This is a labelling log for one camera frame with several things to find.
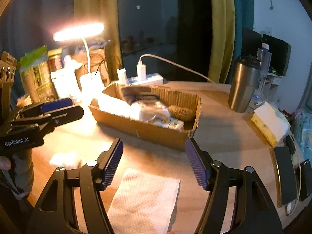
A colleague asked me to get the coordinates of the cotton swab bag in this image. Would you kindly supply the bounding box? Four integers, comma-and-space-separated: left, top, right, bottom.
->
130, 100, 171, 122

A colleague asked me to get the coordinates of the yellow scrub sponge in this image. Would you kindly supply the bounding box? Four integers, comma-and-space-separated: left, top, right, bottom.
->
168, 105, 196, 122

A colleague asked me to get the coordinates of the blue cartoon tissue pack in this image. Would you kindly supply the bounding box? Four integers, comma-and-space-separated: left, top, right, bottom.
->
153, 117, 184, 130

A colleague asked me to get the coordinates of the paper cup stack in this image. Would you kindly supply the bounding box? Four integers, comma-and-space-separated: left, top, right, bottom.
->
16, 94, 33, 108

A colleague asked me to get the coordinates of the green snack bag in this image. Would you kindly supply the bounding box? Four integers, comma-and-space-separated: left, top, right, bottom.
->
19, 45, 58, 103

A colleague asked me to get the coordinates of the white desk lamp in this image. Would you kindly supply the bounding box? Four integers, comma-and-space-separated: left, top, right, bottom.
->
53, 22, 105, 87

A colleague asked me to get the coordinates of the white folded cloth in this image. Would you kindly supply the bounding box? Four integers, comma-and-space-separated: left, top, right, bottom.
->
96, 93, 131, 118

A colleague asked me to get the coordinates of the small white charger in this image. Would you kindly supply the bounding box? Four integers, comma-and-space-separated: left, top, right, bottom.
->
117, 68, 128, 85

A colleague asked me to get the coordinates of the yellow tissue pack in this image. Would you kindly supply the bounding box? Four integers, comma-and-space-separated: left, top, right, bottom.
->
251, 102, 290, 147

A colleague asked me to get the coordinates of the white paper towel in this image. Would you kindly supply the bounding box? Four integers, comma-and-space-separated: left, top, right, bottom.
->
107, 168, 180, 233

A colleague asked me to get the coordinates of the white power strip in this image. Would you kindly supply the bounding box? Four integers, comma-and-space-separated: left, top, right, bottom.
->
128, 73, 164, 86

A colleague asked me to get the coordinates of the cardboard box tray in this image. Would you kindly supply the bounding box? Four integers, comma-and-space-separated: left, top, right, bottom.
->
89, 83, 201, 150

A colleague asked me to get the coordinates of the stainless steel tumbler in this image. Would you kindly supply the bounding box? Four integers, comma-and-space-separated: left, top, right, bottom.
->
228, 56, 260, 113

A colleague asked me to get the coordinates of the clear water bottle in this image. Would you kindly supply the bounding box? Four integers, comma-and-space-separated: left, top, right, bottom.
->
253, 43, 272, 101

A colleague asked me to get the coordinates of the black monitor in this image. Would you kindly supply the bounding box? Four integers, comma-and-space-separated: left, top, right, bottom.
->
262, 34, 291, 76

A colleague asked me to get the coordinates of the yellow curtain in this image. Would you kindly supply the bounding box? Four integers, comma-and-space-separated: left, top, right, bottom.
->
208, 0, 235, 83

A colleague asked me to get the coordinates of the white charger with cable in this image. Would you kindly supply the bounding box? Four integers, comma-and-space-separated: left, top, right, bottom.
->
138, 53, 215, 83

